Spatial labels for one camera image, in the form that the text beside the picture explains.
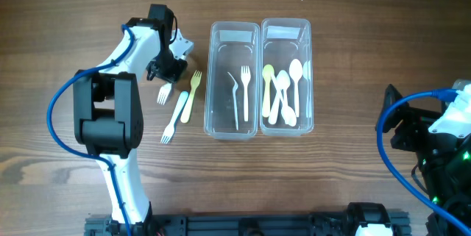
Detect yellow plastic fork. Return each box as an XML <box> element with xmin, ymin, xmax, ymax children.
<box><xmin>180</xmin><ymin>70</ymin><xmax>202</xmax><ymax>124</ymax></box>

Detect light blue plastic fork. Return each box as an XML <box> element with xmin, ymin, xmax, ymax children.
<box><xmin>160</xmin><ymin>91</ymin><xmax>188</xmax><ymax>144</ymax></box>

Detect white plastic fork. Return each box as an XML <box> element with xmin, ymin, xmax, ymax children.
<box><xmin>241</xmin><ymin>65</ymin><xmax>251</xmax><ymax>122</ymax></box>

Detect yellow plastic spoon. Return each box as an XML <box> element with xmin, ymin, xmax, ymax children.
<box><xmin>262</xmin><ymin>64</ymin><xmax>275</xmax><ymax>118</ymax></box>

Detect white spoon thin handle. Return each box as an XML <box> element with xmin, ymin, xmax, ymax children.
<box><xmin>269</xmin><ymin>70</ymin><xmax>290</xmax><ymax>124</ymax></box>

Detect white spoon bowl down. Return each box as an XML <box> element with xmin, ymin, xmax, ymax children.
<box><xmin>271</xmin><ymin>74</ymin><xmax>297</xmax><ymax>126</ymax></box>

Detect white spoon wide handle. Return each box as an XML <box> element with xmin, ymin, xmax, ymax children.
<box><xmin>288</xmin><ymin>59</ymin><xmax>302</xmax><ymax>117</ymax></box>

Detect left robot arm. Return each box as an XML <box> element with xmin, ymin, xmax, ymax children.
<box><xmin>73</xmin><ymin>4</ymin><xmax>193</xmax><ymax>235</ymax></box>

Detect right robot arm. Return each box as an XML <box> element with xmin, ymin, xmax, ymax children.
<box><xmin>375</xmin><ymin>79</ymin><xmax>470</xmax><ymax>235</ymax></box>

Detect left clear plastic container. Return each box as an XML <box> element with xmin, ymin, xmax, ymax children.
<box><xmin>204</xmin><ymin>21</ymin><xmax>261</xmax><ymax>140</ymax></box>

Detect clear plastic container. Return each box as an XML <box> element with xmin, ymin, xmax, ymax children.
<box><xmin>259</xmin><ymin>18</ymin><xmax>314</xmax><ymax>137</ymax></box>
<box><xmin>204</xmin><ymin>21</ymin><xmax>261</xmax><ymax>140</ymax></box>

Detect right clear plastic container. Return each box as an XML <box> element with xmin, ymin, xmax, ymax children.
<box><xmin>259</xmin><ymin>18</ymin><xmax>314</xmax><ymax>137</ymax></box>

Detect right blue cable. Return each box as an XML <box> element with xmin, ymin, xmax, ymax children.
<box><xmin>375</xmin><ymin>87</ymin><xmax>471</xmax><ymax>235</ymax></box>

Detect blue cable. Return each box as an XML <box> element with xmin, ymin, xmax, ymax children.
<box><xmin>375</xmin><ymin>87</ymin><xmax>471</xmax><ymax>235</ymax></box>
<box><xmin>46</xmin><ymin>24</ymin><xmax>135</xmax><ymax>236</ymax></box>

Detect left blue cable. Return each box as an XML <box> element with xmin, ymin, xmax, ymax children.
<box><xmin>46</xmin><ymin>24</ymin><xmax>135</xmax><ymax>236</ymax></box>

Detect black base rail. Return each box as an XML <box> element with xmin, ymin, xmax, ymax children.
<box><xmin>83</xmin><ymin>211</ymin><xmax>412</xmax><ymax>236</ymax></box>

